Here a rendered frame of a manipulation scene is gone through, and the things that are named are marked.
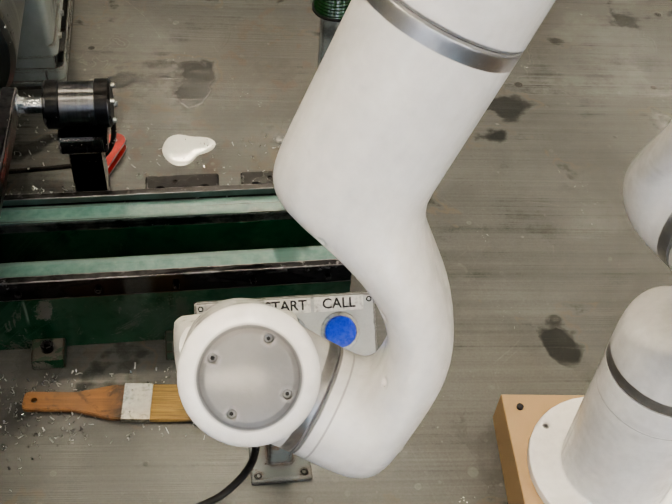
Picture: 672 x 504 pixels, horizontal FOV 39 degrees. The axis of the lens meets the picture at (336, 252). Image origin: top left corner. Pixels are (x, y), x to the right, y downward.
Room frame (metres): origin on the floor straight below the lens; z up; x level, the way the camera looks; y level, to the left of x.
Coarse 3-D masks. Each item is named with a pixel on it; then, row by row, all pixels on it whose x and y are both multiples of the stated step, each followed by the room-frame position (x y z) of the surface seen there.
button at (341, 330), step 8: (336, 320) 0.54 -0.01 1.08; (344, 320) 0.54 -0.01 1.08; (328, 328) 0.53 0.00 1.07; (336, 328) 0.53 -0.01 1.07; (344, 328) 0.53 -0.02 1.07; (352, 328) 0.53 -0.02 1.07; (328, 336) 0.53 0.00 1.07; (336, 336) 0.53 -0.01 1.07; (344, 336) 0.53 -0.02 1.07; (352, 336) 0.53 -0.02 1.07; (344, 344) 0.52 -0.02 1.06
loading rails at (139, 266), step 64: (64, 192) 0.81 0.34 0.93; (128, 192) 0.82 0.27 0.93; (192, 192) 0.83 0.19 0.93; (256, 192) 0.85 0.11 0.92; (0, 256) 0.75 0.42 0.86; (64, 256) 0.76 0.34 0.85; (128, 256) 0.72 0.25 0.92; (192, 256) 0.73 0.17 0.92; (256, 256) 0.74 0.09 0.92; (320, 256) 0.75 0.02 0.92; (0, 320) 0.65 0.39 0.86; (64, 320) 0.67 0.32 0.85; (128, 320) 0.68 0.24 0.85
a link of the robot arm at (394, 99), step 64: (384, 0) 0.39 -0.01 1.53; (320, 64) 0.40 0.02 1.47; (384, 64) 0.37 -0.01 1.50; (448, 64) 0.37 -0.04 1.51; (512, 64) 0.39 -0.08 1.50; (320, 128) 0.37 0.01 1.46; (384, 128) 0.36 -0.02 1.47; (448, 128) 0.37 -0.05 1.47; (320, 192) 0.35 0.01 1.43; (384, 192) 0.35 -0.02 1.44; (384, 256) 0.34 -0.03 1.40; (384, 320) 0.33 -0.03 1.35; (448, 320) 0.34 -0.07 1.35; (384, 384) 0.32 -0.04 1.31; (320, 448) 0.30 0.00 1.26; (384, 448) 0.30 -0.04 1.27
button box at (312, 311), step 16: (208, 304) 0.53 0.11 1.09; (272, 304) 0.54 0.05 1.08; (288, 304) 0.55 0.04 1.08; (304, 304) 0.55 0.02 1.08; (320, 304) 0.55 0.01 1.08; (336, 304) 0.55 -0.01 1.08; (352, 304) 0.56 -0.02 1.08; (368, 304) 0.56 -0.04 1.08; (304, 320) 0.54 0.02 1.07; (320, 320) 0.54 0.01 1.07; (352, 320) 0.54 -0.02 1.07; (368, 320) 0.55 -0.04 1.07; (368, 336) 0.54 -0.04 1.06; (368, 352) 0.52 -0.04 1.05
